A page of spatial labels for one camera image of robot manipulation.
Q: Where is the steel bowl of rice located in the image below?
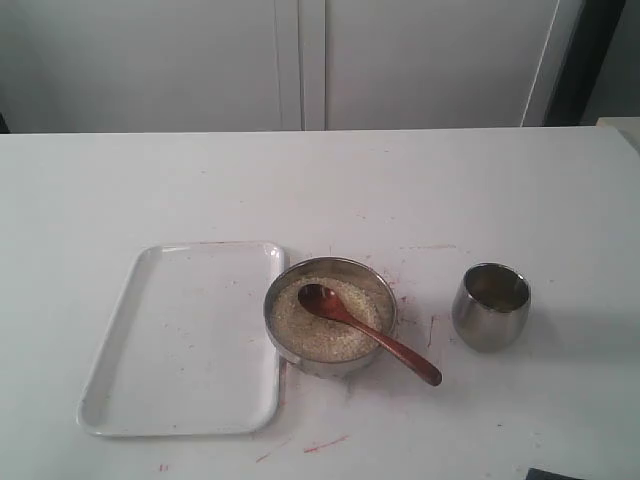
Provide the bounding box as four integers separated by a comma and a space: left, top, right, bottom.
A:
263, 257, 397, 378

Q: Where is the brown wooden spoon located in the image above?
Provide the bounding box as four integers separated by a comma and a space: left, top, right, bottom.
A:
298, 284, 442, 387

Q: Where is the white rectangular plastic tray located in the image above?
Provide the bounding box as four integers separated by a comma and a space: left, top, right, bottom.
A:
76, 242, 287, 438

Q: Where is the small steel cup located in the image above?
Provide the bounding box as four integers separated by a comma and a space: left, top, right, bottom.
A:
451, 262, 531, 353

